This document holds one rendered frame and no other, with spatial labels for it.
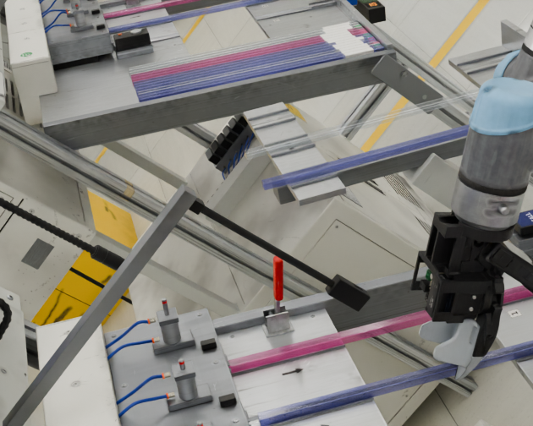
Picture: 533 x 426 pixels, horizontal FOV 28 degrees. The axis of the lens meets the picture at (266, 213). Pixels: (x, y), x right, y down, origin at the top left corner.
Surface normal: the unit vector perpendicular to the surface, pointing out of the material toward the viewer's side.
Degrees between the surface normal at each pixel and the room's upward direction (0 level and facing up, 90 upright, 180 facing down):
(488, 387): 0
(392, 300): 90
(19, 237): 90
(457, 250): 90
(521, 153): 89
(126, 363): 44
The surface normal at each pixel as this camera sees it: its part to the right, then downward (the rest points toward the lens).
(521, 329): -0.13, -0.86
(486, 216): -0.21, 0.42
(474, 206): -0.54, 0.32
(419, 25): -0.76, -0.46
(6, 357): 0.60, -0.76
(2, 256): 0.24, 0.46
